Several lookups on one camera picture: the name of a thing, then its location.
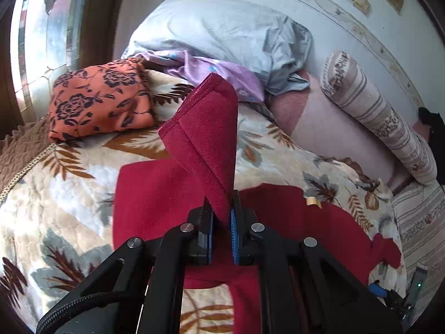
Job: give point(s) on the leaf pattern beige blanket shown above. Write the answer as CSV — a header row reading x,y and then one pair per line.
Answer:
x,y
57,199

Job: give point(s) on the orange black floral cloth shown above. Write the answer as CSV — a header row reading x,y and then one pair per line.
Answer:
x,y
101,99

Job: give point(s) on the dark red fleece garment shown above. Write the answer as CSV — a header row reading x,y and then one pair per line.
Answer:
x,y
154,196

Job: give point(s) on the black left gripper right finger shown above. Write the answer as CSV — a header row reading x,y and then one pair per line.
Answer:
x,y
245,249

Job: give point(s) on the lilac patterned cloth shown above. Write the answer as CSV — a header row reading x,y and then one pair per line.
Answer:
x,y
182,64

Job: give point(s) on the striped beige bolster pillow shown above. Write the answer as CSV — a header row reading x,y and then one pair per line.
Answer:
x,y
345,84

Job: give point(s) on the striped beige folded quilt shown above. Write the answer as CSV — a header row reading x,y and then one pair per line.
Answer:
x,y
419,213

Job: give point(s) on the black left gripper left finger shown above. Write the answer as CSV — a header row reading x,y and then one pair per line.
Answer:
x,y
200,248

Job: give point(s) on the black cloth by wall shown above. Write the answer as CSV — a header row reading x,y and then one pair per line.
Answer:
x,y
437,129

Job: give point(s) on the light blue grey pillow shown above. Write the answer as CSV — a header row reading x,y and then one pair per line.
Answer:
x,y
269,43

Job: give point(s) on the stained glass window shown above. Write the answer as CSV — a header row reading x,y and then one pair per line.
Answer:
x,y
44,44

